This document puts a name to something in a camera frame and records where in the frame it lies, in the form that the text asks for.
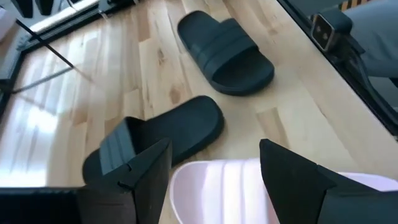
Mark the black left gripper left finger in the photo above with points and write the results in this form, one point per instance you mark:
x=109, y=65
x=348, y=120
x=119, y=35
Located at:
x=146, y=193

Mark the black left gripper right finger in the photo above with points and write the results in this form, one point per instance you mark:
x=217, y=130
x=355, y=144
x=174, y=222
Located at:
x=292, y=186

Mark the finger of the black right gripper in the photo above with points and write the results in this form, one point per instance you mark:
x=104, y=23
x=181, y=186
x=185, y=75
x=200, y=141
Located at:
x=44, y=7
x=23, y=7

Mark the pink slide sandal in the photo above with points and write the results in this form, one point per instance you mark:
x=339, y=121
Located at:
x=224, y=193

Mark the black slide sandal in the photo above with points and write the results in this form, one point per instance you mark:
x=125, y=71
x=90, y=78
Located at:
x=186, y=130
x=217, y=49

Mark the small table-level camera box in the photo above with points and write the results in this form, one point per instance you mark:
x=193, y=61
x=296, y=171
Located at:
x=323, y=31

